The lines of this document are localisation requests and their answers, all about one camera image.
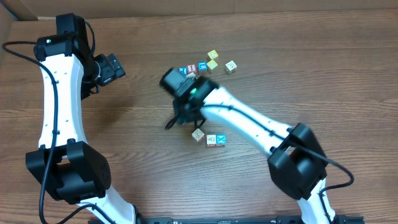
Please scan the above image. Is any wooden O block green side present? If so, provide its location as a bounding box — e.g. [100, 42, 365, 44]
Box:
[192, 128, 205, 142]

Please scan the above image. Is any wooden block red side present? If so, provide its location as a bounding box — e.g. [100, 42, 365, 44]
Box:
[206, 134, 216, 147]

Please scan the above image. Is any blue X letter block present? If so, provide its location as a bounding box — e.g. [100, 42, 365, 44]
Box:
[216, 134, 226, 147]

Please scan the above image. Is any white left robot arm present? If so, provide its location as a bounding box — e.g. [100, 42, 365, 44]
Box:
[25, 13, 136, 223]

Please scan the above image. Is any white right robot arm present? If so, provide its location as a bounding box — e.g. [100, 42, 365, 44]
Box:
[159, 68, 336, 223]

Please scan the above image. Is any wooden W block green side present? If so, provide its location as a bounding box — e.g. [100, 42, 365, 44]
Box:
[186, 73, 197, 78]

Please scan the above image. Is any blue P letter block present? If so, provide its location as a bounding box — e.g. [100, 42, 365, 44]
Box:
[178, 67, 188, 75]

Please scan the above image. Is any red I letter block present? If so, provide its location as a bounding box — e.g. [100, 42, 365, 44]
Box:
[187, 64, 197, 73]

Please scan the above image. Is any blue J letter block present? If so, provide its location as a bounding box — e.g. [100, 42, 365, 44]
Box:
[197, 61, 208, 75]

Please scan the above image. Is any yellow block near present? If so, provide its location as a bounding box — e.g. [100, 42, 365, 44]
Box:
[206, 60, 218, 73]

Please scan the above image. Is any yellow block far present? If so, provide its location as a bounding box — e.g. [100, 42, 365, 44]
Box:
[207, 50, 219, 61]

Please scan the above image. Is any wooden block yellow side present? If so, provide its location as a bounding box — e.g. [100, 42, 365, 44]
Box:
[225, 60, 237, 75]

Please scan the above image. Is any brown cardboard wall panel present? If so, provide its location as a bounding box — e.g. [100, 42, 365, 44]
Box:
[1, 0, 397, 21]

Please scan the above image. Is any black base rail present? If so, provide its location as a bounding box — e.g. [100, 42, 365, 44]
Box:
[88, 216, 364, 224]

